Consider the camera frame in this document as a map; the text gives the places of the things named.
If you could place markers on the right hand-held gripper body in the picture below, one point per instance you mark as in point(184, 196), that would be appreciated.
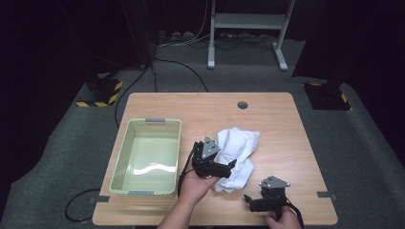
point(273, 195)

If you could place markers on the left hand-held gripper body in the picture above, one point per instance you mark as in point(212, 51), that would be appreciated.
point(207, 159)

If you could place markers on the white cloth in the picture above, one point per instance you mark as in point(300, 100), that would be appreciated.
point(238, 146)

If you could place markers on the light green plastic basket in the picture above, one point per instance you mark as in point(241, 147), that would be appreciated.
point(149, 156)

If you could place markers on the person's right hand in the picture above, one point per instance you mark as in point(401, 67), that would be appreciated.
point(285, 221)

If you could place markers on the person's left hand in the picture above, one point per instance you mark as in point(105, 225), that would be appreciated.
point(196, 187)

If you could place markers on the grey tape strip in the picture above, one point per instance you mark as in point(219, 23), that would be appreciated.
point(99, 199)
point(326, 195)

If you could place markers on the black yellow striped stand base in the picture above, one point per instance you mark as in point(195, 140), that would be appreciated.
point(105, 90)
point(328, 97)

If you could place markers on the power strip with plugs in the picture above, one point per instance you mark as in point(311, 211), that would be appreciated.
point(175, 35)

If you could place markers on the dark vertical pole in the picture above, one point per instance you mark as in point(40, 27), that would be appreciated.
point(138, 35)

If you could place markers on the white metal stand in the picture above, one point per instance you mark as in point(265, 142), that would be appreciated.
point(248, 21)

